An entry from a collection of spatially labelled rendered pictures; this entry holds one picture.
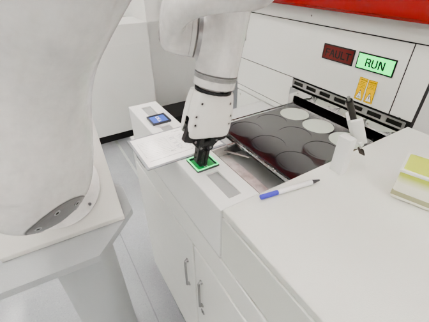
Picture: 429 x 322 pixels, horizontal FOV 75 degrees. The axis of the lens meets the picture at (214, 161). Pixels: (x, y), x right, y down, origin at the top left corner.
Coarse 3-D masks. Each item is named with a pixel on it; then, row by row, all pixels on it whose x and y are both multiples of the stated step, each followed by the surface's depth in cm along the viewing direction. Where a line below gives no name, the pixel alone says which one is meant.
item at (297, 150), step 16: (272, 112) 101; (240, 128) 91; (256, 128) 91; (272, 128) 91; (288, 128) 91; (304, 128) 91; (336, 128) 91; (256, 144) 83; (272, 144) 83; (288, 144) 83; (304, 144) 83; (320, 144) 83; (272, 160) 76; (288, 160) 76; (304, 160) 76; (320, 160) 76; (288, 176) 71
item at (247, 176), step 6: (222, 156) 82; (228, 156) 82; (228, 162) 79; (234, 162) 79; (234, 168) 77; (240, 168) 77; (240, 174) 74; (246, 174) 74; (246, 180) 72; (252, 180) 72; (258, 180) 72; (252, 186) 71; (258, 186) 71; (264, 186) 71
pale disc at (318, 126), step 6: (306, 120) 96; (312, 120) 96; (318, 120) 96; (306, 126) 92; (312, 126) 92; (318, 126) 92; (324, 126) 92; (330, 126) 92; (318, 132) 89; (324, 132) 89
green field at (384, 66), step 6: (360, 54) 84; (366, 54) 82; (360, 60) 85; (366, 60) 83; (372, 60) 82; (378, 60) 80; (384, 60) 79; (390, 60) 77; (360, 66) 85; (366, 66) 84; (372, 66) 82; (378, 66) 81; (384, 66) 79; (390, 66) 78; (378, 72) 81; (384, 72) 80; (390, 72) 78
